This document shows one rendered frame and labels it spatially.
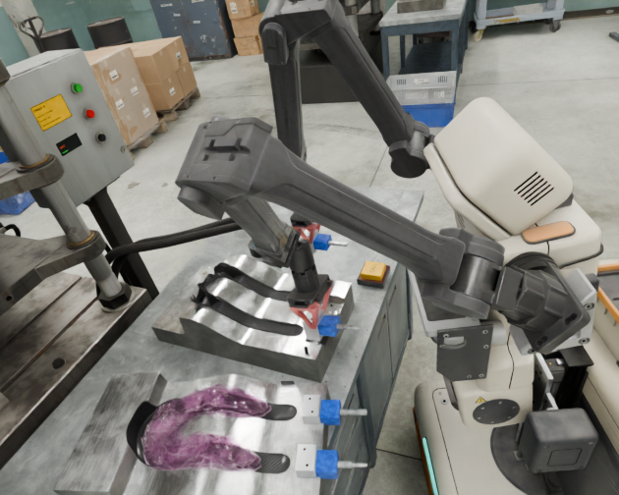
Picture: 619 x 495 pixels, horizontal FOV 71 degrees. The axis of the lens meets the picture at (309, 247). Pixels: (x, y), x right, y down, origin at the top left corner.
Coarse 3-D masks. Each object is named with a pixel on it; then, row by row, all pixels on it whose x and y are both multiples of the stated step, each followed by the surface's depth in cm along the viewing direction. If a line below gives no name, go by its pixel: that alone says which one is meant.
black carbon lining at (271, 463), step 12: (144, 408) 94; (156, 408) 97; (276, 408) 94; (288, 408) 94; (132, 420) 91; (144, 420) 95; (276, 420) 91; (132, 432) 91; (144, 432) 93; (132, 444) 89; (264, 456) 86; (276, 456) 86; (264, 468) 84; (276, 468) 84
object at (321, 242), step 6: (306, 234) 124; (318, 234) 126; (324, 234) 125; (318, 240) 123; (324, 240) 123; (330, 240) 125; (312, 246) 124; (318, 246) 123; (324, 246) 122; (342, 246) 122; (312, 252) 125
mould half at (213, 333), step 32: (192, 288) 130; (224, 288) 116; (288, 288) 119; (160, 320) 121; (192, 320) 109; (224, 320) 110; (288, 320) 109; (224, 352) 112; (256, 352) 106; (288, 352) 101; (320, 352) 101
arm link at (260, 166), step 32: (224, 128) 46; (256, 128) 44; (192, 160) 49; (224, 160) 44; (256, 160) 44; (288, 160) 46; (224, 192) 47; (256, 192) 45; (288, 192) 46; (320, 192) 48; (352, 192) 50; (320, 224) 52; (352, 224) 50; (384, 224) 52; (416, 224) 54; (416, 256) 54; (448, 256) 56; (480, 256) 58; (448, 288) 57
